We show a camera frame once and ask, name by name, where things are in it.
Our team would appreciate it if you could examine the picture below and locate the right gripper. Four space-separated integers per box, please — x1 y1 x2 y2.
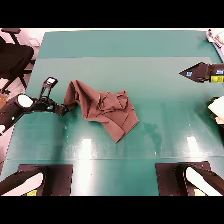
188 61 211 84

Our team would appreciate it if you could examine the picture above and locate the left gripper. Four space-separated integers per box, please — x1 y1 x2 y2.
39 99 70 117

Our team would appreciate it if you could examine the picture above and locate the brown T-shirt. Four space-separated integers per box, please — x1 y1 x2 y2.
62 79 140 144

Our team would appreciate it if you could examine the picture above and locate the white garment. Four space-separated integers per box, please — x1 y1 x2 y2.
204 28 224 52

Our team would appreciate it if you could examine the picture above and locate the cream garment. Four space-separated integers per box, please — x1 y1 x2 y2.
207 95 224 126

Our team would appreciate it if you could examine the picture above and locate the black office chair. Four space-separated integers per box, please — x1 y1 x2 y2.
0 28 36 95

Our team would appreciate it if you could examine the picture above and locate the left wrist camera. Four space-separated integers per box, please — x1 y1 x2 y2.
39 76 59 102

